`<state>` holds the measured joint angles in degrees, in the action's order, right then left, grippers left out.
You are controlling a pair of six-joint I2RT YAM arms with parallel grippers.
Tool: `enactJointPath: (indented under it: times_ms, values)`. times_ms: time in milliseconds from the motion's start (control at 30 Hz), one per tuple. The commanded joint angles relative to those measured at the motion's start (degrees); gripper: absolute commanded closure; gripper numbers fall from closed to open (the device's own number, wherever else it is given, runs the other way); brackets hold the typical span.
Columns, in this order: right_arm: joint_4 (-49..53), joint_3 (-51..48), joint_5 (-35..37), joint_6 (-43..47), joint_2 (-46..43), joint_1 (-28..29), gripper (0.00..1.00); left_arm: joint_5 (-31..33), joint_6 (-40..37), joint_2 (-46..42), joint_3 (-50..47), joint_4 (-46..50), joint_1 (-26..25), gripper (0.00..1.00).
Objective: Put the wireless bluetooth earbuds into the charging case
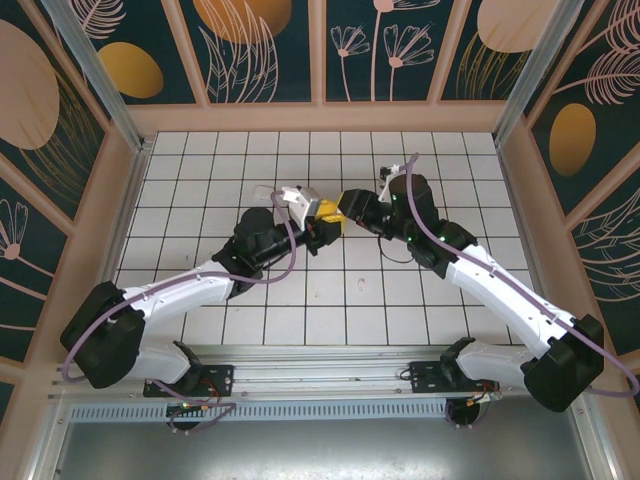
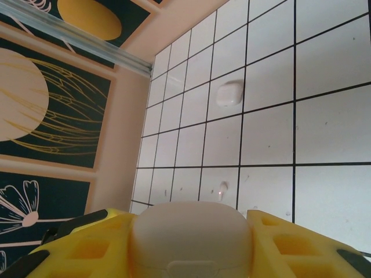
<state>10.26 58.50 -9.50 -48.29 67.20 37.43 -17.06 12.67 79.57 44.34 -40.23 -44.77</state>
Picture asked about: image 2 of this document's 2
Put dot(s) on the dark panel golden oval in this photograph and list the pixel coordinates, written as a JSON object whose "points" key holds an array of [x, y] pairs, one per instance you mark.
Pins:
{"points": [[87, 17]]}

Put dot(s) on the aluminium corner post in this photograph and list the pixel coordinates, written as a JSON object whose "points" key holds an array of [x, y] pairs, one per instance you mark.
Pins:
{"points": [[87, 47]]}

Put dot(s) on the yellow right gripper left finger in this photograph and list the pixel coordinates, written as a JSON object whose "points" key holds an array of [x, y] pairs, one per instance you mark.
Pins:
{"points": [[87, 249]]}

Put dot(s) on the dark panel single flower outline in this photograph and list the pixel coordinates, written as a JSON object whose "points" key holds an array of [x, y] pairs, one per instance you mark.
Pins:
{"points": [[58, 197]]}

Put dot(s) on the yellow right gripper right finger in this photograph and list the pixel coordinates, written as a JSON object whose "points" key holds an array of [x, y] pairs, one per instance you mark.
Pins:
{"points": [[295, 252]]}

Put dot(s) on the dark panel large beige disc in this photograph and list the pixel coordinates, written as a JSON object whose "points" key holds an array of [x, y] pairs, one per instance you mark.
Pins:
{"points": [[23, 92]]}

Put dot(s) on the white earbud charging case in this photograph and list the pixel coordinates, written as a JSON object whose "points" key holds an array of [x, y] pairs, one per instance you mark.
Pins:
{"points": [[229, 94], [191, 231]]}

